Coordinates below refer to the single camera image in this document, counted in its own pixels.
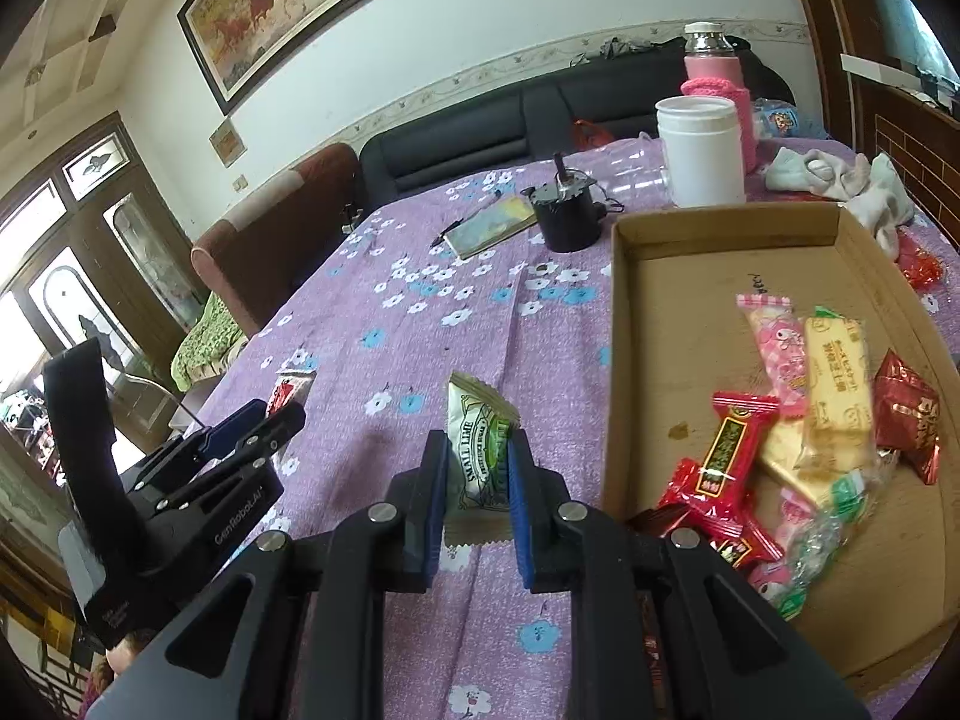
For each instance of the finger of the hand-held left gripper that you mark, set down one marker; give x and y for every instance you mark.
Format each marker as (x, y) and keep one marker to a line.
(232, 431)
(225, 484)

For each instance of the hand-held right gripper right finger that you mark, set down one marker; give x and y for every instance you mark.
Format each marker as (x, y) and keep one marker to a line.
(523, 540)

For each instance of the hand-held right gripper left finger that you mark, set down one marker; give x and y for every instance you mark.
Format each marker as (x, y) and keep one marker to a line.
(429, 532)

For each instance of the red white snack packet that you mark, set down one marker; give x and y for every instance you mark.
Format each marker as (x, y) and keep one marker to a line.
(294, 388)

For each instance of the pale lime candy packet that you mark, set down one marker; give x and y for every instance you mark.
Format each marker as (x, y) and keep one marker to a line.
(476, 435)

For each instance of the dark red foil packet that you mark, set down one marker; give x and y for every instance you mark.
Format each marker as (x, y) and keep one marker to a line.
(656, 520)
(907, 420)

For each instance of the red sesame candy packet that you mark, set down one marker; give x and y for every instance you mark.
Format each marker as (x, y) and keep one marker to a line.
(686, 487)
(731, 446)

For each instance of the small pink marshmallow packet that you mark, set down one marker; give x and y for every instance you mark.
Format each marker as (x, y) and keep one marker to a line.
(769, 577)

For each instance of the shallow cardboard box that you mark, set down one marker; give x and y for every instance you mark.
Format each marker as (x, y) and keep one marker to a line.
(675, 330)

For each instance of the clear biscuit packet green ends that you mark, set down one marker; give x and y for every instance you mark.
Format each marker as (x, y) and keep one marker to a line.
(787, 457)

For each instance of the green clear candy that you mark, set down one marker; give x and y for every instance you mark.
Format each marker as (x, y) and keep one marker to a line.
(814, 547)

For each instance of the pink cartoon marshmallow packet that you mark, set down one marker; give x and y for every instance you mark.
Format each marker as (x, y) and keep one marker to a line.
(776, 349)

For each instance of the yellow biscuit packet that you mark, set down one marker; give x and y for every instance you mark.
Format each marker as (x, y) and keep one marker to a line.
(836, 382)

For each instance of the person's left hand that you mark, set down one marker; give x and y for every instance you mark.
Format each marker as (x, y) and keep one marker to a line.
(126, 654)

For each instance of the green patterned cloth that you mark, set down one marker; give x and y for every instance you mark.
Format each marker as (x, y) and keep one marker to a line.
(206, 345)

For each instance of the brown armchair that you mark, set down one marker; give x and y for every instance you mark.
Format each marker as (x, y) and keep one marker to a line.
(285, 240)

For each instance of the purple floral tablecloth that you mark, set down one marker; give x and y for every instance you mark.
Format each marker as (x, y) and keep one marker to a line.
(450, 330)

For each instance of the wooden glass door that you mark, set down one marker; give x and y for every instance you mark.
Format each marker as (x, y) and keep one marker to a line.
(97, 255)

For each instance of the black pen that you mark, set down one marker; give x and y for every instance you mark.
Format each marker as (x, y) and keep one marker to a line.
(448, 232)

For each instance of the worn notebook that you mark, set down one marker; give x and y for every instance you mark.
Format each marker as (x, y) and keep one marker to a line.
(491, 225)

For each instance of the black cylindrical motor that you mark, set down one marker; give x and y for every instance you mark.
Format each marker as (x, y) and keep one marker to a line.
(566, 221)

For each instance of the black leather sofa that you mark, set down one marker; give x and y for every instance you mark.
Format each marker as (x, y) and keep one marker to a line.
(465, 135)

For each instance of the green snack packet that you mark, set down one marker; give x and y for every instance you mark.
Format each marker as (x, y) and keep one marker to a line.
(827, 316)

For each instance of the clear plastic cup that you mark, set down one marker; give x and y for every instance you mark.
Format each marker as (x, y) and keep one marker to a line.
(637, 169)

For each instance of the red plastic bag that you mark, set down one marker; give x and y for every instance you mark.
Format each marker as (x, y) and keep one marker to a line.
(592, 135)

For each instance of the white plastic jar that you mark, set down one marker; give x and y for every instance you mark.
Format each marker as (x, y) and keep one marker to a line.
(701, 150)

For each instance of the framed horse painting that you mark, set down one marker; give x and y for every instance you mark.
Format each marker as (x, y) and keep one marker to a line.
(300, 0)

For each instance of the white sock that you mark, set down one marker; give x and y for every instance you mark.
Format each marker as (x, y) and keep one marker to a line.
(810, 169)
(885, 202)

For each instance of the red crinkled wrapper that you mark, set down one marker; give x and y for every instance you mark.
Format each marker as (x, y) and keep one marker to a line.
(919, 262)

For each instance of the blue cartoon packet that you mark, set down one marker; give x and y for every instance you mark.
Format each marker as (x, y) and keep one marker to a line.
(780, 120)

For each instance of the pink knit-sleeved bottle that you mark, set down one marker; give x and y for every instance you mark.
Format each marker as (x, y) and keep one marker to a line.
(712, 75)

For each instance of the grey garment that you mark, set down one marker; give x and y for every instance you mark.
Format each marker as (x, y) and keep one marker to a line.
(622, 46)

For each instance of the wooden brick-pattern counter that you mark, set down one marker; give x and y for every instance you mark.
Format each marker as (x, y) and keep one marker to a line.
(915, 135)

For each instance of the wooden framed glass partition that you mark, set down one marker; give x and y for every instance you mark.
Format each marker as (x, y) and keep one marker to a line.
(900, 0)

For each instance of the small wall plaque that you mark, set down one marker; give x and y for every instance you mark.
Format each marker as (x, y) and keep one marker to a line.
(227, 142)

